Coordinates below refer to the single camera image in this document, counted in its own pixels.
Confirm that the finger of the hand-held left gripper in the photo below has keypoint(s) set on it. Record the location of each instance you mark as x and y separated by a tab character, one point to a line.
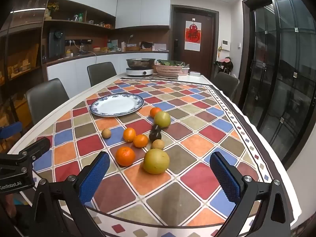
37	148
9	130

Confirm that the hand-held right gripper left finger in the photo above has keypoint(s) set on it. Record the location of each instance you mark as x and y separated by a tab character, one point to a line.
95	175

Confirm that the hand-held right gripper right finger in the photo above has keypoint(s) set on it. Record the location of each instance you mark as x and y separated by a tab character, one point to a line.
226	177

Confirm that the large orange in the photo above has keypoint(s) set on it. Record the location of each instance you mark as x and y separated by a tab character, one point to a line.
125	156

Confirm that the brown kiwi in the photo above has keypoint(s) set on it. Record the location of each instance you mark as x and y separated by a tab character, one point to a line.
106	133
158	144

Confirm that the small orange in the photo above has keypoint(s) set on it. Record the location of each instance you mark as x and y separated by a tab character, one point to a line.
129	134
140	141
153	111

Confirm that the large yellow pear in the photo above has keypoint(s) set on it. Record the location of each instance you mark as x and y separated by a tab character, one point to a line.
156	161

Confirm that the blue rimmed white plate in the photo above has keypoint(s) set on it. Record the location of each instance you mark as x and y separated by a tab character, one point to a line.
116	105

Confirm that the small greenish yellow pear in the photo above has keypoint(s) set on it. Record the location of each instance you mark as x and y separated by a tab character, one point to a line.
163	119

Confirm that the colourful checked tablecloth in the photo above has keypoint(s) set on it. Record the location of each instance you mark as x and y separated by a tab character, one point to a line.
192	153

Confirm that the grey dining chair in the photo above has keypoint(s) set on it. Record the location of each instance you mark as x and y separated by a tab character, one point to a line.
45	98
101	72
226	85

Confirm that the wooden display cabinet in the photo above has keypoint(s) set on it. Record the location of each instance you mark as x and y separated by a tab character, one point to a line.
22	61

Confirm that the white lower cabinets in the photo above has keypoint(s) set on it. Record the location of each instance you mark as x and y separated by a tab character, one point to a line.
74	69

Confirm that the white cabinets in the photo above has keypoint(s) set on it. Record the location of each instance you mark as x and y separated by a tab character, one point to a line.
140	7
74	69

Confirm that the small yellow bottle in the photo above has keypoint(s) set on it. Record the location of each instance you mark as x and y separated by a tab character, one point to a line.
69	53

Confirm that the black water dispenser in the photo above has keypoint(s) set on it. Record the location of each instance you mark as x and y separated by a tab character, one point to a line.
56	43

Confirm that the small flat box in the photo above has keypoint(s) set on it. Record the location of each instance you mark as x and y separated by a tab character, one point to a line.
195	73

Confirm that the white induction cooker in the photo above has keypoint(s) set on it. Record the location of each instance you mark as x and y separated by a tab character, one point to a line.
139	72

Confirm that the black power strip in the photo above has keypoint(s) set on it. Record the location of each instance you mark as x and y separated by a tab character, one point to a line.
79	41

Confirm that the stroller with pink item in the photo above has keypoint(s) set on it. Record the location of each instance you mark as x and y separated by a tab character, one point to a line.
224	64

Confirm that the small pink basket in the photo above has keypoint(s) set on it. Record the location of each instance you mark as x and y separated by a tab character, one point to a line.
185	70

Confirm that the pink round colander basket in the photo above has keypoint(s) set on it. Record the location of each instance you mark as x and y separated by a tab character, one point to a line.
169	71

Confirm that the steel pot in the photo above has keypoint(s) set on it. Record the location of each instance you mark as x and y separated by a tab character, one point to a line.
140	63

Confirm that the black framed glass doors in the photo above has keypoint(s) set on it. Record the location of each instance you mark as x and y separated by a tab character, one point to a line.
284	66

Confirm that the leafy greens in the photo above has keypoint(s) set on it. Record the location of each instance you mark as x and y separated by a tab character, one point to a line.
170	62

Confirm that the white intercom panel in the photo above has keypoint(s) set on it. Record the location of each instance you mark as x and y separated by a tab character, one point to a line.
225	45

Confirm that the dark brown door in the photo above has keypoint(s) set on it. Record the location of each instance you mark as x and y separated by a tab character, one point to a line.
207	42

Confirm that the white upper cabinets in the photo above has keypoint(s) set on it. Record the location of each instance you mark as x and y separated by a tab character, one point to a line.
140	7

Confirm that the wooden wall shelf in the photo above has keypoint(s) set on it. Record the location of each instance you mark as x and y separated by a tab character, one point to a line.
74	23

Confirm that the red and white wall calendar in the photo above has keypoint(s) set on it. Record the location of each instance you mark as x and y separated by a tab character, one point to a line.
193	35

